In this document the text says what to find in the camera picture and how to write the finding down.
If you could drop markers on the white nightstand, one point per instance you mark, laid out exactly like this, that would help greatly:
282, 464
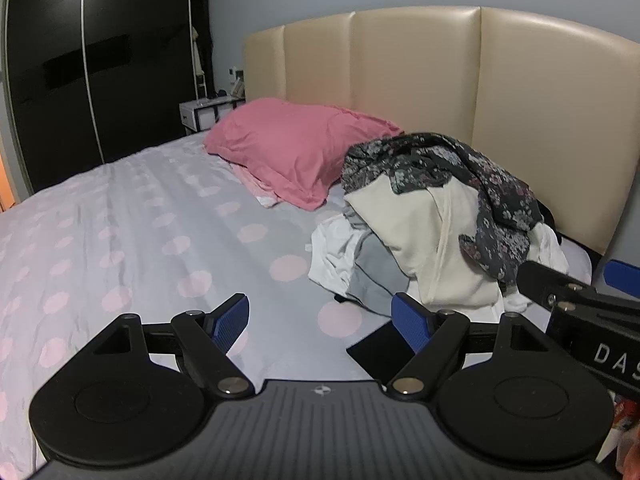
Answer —
205, 112

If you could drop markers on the beige padded headboard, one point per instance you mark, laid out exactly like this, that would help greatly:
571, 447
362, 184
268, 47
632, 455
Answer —
525, 85

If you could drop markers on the white garment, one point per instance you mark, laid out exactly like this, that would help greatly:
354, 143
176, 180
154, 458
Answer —
330, 250
542, 255

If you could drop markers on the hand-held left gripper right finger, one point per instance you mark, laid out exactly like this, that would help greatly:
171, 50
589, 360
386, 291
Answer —
407, 322

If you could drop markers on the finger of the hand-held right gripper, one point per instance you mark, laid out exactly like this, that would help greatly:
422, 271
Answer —
545, 280
622, 272

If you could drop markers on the dark floral garment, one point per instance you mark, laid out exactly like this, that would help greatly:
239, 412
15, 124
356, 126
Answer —
425, 160

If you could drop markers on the light pink pillow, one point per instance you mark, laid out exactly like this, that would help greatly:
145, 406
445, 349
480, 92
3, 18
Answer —
260, 192

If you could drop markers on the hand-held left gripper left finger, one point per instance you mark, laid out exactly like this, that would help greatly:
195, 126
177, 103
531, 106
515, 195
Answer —
231, 322

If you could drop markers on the black wardrobe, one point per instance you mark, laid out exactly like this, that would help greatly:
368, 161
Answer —
60, 60

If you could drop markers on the white device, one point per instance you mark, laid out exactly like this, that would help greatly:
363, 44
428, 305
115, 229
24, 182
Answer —
236, 80

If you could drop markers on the grey garment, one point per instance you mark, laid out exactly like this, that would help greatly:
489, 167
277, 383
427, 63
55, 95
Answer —
375, 270

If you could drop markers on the cream garment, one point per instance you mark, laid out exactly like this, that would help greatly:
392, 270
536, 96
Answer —
410, 230

